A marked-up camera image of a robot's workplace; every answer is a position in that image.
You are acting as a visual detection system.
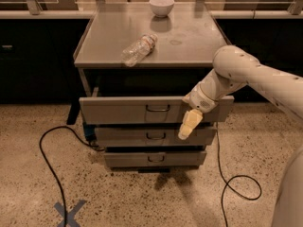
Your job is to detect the grey middle drawer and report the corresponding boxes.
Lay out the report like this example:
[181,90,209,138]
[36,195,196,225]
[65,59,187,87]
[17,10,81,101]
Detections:
[95,125,216,148]

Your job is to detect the grey bottom drawer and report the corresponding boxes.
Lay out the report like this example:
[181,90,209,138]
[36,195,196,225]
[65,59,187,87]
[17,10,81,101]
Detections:
[104,150,206,168]

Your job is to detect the black cable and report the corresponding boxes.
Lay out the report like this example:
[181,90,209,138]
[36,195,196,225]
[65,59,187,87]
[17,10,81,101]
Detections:
[38,125,105,227]
[215,122,263,227]

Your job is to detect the black cable right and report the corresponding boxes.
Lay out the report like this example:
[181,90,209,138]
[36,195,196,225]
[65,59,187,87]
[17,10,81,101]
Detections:
[215,122,263,227]

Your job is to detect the white ceramic bowl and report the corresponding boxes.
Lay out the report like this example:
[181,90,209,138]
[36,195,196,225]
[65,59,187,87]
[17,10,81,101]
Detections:
[149,0,174,17]

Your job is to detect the black cable left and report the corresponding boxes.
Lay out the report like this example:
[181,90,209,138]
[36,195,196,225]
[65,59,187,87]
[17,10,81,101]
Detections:
[38,125,105,227]

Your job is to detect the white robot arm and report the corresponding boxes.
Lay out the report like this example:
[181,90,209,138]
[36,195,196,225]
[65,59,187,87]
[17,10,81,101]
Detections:
[178,45,303,227]

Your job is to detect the grey drawer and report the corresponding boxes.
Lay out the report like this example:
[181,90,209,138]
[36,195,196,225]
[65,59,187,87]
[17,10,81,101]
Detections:
[95,125,216,148]
[80,96,191,125]
[104,150,206,168]

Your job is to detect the grey top drawer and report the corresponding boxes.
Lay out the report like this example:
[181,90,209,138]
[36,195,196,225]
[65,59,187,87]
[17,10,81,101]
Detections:
[80,96,191,125]

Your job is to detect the blue tape cross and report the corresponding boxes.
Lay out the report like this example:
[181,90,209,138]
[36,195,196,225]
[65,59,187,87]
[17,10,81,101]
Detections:
[54,200,86,227]

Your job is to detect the long counter bench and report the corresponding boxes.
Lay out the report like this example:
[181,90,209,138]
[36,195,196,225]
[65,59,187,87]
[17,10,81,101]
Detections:
[0,11,302,104]

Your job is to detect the grey metal drawer cabinet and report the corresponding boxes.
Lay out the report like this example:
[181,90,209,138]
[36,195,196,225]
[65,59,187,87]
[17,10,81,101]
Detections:
[75,3,234,157]

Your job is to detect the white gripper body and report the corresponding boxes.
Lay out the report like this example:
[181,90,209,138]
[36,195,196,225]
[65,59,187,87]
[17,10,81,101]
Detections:
[182,81,220,114]

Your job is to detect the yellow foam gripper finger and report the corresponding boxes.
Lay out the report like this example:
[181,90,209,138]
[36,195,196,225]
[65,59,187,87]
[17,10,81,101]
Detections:
[178,109,203,140]

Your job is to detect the clear plastic water bottle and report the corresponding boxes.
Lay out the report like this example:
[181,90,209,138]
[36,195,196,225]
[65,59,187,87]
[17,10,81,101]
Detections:
[121,34,158,67]

